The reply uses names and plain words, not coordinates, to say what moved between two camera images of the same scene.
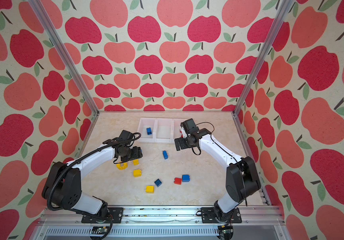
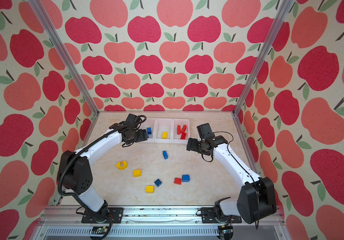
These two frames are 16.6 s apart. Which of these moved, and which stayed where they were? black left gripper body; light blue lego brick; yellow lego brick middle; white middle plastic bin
Moved: black left gripper body
Stayed: yellow lego brick middle; light blue lego brick; white middle plastic bin
